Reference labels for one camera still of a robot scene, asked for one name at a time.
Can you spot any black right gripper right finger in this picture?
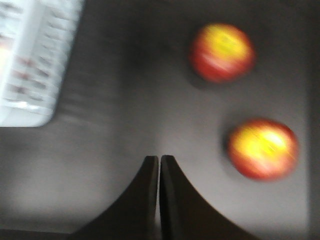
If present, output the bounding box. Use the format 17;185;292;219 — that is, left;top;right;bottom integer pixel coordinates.
159;155;255;240

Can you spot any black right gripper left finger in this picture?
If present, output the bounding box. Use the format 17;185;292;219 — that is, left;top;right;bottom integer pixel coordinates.
72;156;159;240

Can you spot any dark red apple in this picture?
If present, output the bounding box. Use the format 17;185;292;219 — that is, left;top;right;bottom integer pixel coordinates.
226;118;299;181
189;22;256;83

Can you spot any black wooden produce stand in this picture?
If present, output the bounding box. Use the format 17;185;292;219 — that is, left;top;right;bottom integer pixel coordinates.
0;0;320;240

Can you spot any light blue plastic basket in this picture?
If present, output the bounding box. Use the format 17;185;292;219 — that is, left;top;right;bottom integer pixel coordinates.
0;0;85;128

